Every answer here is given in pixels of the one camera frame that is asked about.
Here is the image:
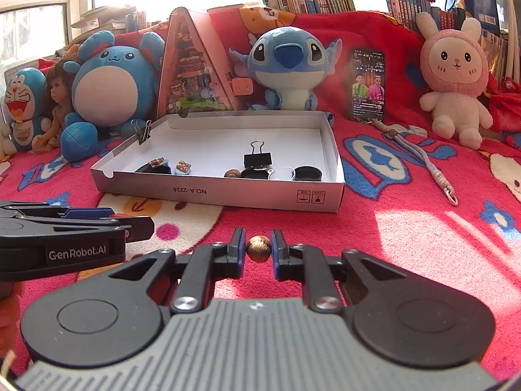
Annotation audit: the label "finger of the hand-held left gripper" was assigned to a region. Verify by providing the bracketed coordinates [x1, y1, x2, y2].
[61, 215, 156, 242]
[0, 201, 117, 219]

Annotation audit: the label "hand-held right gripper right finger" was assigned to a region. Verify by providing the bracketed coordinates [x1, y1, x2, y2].
[271, 229, 412, 314]

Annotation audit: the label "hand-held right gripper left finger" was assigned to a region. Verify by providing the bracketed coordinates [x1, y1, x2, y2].
[106, 228, 247, 314]

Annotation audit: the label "clear round lid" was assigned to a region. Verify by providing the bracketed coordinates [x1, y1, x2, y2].
[268, 166, 296, 181]

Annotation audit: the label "white cardboard box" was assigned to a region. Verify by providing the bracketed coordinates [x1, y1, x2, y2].
[90, 110, 346, 213]

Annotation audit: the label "person's left hand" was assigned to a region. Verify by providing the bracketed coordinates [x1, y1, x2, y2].
[0, 282, 25, 360]

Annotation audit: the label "small black binder clip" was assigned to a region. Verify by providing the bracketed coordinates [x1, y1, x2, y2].
[132, 119, 152, 145]

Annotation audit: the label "round blue mouse plush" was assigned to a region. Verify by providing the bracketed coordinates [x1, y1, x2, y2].
[61, 30, 165, 161]

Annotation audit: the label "brown haired doll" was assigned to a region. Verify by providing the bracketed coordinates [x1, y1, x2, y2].
[32, 59, 82, 154]

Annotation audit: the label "pink cartoon printed blanket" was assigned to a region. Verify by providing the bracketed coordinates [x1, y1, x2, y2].
[0, 118, 521, 375]

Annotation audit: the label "blue robot cat plush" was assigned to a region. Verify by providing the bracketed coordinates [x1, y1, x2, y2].
[2, 66, 49, 153]

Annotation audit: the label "triangular pink diorama house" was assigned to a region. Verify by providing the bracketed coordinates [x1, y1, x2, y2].
[156, 7, 253, 115]

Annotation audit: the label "smartphone with lit screen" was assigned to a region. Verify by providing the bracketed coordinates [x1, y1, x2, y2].
[351, 48, 386, 122]

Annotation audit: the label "window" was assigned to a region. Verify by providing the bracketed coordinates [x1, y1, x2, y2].
[0, 0, 135, 70]

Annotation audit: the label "flat stacked books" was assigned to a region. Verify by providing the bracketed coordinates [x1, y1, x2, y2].
[71, 6, 149, 35]

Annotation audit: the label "blue alien plush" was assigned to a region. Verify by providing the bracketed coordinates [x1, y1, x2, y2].
[229, 26, 343, 127]

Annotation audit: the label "row of books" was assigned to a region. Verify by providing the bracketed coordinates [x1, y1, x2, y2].
[258, 0, 521, 50]

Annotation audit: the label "pink hooded bunny plush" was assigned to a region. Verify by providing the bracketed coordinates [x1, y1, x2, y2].
[415, 11, 494, 150]

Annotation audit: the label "white pipe rack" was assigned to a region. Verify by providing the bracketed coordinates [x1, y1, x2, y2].
[490, 0, 521, 80]

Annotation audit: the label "blue packaging box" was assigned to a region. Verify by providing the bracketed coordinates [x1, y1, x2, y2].
[444, 0, 501, 35]

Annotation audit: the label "grey braided lanyard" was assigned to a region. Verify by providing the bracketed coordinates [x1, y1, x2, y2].
[368, 117, 458, 205]

